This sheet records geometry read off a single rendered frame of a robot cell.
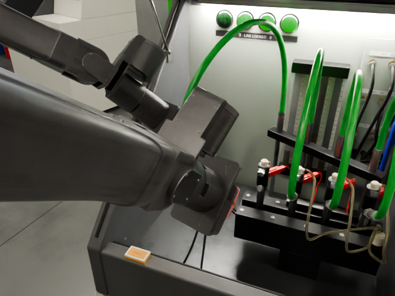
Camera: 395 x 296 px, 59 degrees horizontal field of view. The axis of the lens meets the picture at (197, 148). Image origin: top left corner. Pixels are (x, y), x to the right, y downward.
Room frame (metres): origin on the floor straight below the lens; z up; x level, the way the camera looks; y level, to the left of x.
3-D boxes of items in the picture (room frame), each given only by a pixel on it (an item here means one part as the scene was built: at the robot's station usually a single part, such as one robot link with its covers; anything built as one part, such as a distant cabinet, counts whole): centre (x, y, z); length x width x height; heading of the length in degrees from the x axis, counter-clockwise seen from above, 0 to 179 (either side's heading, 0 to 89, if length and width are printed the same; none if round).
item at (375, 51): (0.86, -0.48, 1.20); 0.13 x 0.03 x 0.31; 68
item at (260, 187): (0.69, -0.15, 1.00); 0.05 x 0.03 x 0.21; 158
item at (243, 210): (0.66, -0.27, 0.91); 0.34 x 0.10 x 0.15; 68
